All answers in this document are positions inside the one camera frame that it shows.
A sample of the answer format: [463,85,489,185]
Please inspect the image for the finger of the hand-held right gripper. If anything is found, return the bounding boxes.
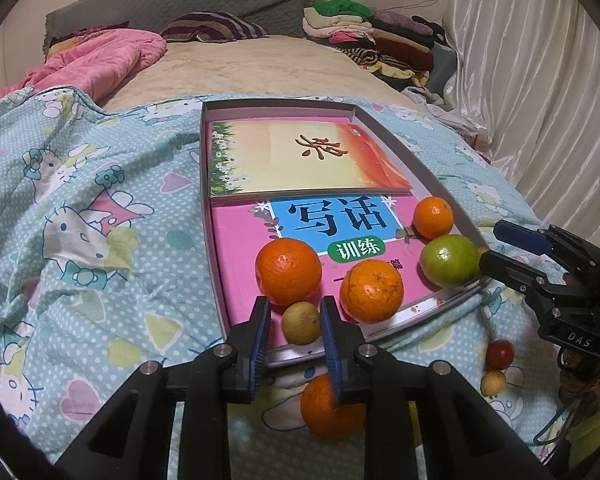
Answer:
[493,219,600,273]
[478,250,573,308]

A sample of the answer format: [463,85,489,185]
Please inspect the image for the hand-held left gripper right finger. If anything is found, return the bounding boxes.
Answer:
[320,296,556,480]

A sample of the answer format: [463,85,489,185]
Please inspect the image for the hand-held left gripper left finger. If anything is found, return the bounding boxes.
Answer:
[55,296,272,480]

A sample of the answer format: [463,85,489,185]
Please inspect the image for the bright green citrus fruit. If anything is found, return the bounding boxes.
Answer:
[420,235,481,288]

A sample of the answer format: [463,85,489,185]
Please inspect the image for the orange tangerine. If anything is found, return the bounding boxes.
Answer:
[340,260,405,324]
[412,196,454,240]
[255,240,323,307]
[300,375,368,441]

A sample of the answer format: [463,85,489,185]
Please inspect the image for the small red fruit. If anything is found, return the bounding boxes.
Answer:
[485,340,516,370]

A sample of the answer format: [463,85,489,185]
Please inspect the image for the shallow grey cardboard box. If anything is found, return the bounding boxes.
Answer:
[199,99,496,366]

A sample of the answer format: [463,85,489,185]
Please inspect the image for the pink book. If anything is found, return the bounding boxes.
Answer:
[210,192,466,356]

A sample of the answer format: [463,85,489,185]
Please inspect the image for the yellow-green cloth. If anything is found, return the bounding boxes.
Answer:
[545,395,600,480]

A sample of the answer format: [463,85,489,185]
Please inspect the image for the crumpled white cloth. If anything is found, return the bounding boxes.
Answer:
[402,85,481,136]

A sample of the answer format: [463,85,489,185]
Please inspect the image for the white satin curtain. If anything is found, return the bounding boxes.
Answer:
[442,0,600,231]

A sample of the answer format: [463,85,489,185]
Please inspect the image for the blue cartoon printed blanket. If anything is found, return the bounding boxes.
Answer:
[0,85,581,466]

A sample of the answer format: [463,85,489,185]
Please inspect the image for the orange and yellow book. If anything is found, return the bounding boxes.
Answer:
[209,119,413,206]

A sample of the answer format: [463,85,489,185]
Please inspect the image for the beige bed sheet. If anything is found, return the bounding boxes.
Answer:
[100,35,431,113]

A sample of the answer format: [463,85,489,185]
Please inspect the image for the pile of folded clothes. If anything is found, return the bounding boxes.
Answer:
[302,0,448,91]

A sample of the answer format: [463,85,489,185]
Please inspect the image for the striped purple pillow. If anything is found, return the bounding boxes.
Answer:
[160,12,268,43]

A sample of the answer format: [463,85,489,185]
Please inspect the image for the pink quilt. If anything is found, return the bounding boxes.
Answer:
[0,30,167,113]

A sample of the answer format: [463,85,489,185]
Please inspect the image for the dark floral pillow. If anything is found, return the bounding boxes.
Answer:
[47,21,131,53]

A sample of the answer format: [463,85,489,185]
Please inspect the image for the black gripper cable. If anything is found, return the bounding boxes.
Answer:
[532,352,581,453]

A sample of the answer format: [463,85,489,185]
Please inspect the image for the thin wall cable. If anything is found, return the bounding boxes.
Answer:
[375,0,451,11]

